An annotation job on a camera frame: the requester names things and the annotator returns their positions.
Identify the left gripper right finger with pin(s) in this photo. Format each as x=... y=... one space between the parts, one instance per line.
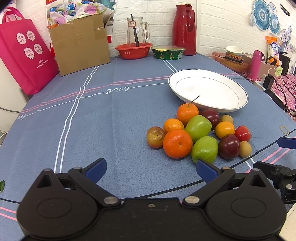
x=216 y=180

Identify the blue paper fan decoration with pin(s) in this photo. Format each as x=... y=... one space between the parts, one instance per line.
x=262 y=15

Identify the orange with stem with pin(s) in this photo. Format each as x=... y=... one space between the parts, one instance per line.
x=186 y=112

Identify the pink bottle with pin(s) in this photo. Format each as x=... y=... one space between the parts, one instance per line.
x=257 y=58

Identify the green foil bowl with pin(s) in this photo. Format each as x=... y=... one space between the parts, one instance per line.
x=168 y=52

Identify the small orange mandarin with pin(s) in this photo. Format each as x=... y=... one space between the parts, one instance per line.
x=172 y=124

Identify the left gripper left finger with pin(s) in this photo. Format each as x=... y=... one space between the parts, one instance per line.
x=86 y=179

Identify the green fruit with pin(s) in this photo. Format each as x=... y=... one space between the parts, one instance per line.
x=198 y=127
x=206 y=149

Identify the large orange mandarin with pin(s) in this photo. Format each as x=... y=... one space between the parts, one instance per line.
x=177 y=144

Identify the yellow rubber band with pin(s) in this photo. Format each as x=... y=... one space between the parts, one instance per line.
x=284 y=130

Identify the pink floral side tablecloth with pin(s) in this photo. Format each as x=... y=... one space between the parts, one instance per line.
x=284 y=89

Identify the small red tomato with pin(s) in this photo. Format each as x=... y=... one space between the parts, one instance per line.
x=243 y=133

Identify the cardboard box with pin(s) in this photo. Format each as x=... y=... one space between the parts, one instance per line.
x=80 y=44

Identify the red plastic basket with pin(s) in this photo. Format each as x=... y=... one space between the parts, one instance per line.
x=132 y=51

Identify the red thermos jug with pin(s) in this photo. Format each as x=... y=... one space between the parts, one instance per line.
x=184 y=29

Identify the glass pitcher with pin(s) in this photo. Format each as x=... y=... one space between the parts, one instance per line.
x=143 y=30

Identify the blue striped tablecloth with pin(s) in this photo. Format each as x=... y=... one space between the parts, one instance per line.
x=105 y=111

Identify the black power adapter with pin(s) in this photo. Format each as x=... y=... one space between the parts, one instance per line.
x=268 y=81

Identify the yellow-orange small citrus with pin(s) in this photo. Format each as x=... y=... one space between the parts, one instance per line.
x=224 y=128

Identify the floral cloth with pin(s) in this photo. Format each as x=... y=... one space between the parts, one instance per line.
x=61 y=12

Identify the black spoon in pitcher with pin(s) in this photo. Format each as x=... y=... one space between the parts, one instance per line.
x=133 y=24

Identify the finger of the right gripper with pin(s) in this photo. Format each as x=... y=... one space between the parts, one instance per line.
x=289 y=143
x=271 y=171

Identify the red-yellow plum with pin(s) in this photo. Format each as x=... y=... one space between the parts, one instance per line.
x=155 y=136

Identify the white ceramic plate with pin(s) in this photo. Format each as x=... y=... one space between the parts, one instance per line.
x=207 y=89

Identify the snack package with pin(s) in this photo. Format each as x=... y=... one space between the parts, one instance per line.
x=272 y=46

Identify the dark red plum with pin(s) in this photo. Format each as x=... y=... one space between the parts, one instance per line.
x=229 y=147
x=212 y=115

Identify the pink tote bag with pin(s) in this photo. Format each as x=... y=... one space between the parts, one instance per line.
x=25 y=54

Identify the stacked bowls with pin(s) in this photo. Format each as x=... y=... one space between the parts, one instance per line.
x=233 y=57

